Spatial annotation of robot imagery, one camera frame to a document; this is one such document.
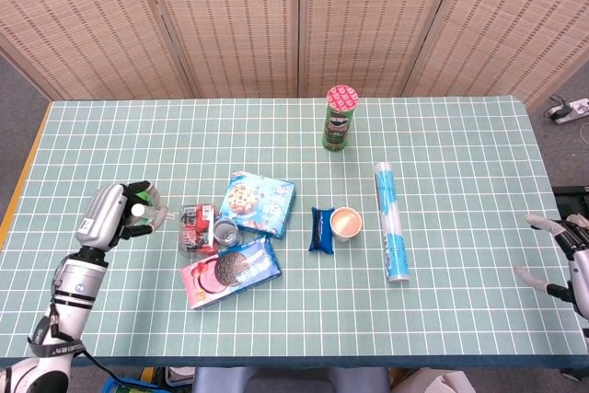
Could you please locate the pink blue Oreo box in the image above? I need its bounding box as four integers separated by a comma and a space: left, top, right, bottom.
179, 236, 283, 310

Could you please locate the grey blue chair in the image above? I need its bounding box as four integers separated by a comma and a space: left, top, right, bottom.
191, 366, 391, 393

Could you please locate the small blue Oreo packet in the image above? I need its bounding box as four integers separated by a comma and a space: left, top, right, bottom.
307, 206, 336, 255

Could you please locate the green Pringles can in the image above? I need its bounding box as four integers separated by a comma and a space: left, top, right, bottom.
321, 84, 360, 154

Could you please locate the blue plastic bin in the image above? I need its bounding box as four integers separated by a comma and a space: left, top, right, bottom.
100, 376, 157, 393

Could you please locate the clear bag of snacks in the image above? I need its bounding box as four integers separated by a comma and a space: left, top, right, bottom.
178, 202, 221, 259

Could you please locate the bamboo folding screen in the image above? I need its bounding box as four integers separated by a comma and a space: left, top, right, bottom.
0, 0, 589, 107

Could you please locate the green grid tablecloth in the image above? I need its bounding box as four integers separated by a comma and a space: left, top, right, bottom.
0, 96, 589, 369

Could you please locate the white power strip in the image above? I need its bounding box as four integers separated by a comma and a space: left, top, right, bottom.
554, 98, 589, 125

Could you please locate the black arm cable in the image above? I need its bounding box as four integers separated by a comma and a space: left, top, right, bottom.
77, 349, 144, 387

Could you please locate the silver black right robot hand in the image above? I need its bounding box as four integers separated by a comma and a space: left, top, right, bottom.
513, 213, 589, 320

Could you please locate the beige cardboard sheet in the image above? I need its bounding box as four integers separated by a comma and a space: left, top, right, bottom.
390, 367, 475, 393

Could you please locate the white paper cup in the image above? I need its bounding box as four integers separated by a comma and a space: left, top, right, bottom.
329, 206, 364, 244

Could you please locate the blue chocolate chip cookie box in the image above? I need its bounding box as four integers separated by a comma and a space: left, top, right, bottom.
219, 170, 296, 240

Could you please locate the blue cling film roll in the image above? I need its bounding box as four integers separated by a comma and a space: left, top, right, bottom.
372, 161, 411, 284

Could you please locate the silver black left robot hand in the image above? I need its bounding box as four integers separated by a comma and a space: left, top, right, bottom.
75, 179, 169, 254

